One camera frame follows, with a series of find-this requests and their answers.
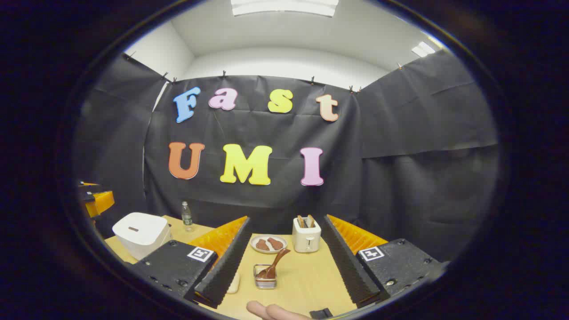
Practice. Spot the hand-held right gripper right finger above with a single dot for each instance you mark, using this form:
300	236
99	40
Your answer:
349	266

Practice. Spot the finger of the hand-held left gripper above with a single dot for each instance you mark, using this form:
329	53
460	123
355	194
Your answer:
89	184
101	202

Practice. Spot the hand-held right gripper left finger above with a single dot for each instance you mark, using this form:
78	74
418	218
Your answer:
224	266

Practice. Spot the clear container of rice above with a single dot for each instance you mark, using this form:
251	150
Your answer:
233	284

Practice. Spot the white rice cooker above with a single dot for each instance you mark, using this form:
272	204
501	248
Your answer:
140	231

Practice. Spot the brown wooden spoon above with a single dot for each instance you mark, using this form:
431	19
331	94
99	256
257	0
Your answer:
276	260

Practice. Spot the brown meat piece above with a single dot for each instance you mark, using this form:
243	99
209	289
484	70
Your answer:
275	243
262	245

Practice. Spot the white round plate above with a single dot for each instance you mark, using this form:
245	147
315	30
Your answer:
269	251

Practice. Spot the white toaster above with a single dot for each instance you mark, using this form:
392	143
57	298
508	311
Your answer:
306	240

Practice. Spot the toast bread slice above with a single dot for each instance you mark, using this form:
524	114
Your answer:
311	220
301	221

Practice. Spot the clear plastic water bottle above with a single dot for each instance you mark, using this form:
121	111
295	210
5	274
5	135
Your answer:
187	218

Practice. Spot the black backdrop cloth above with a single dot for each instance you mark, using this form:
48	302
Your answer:
400	186

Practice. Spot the ceiling light panel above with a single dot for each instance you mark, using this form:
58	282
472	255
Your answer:
284	6
423	49

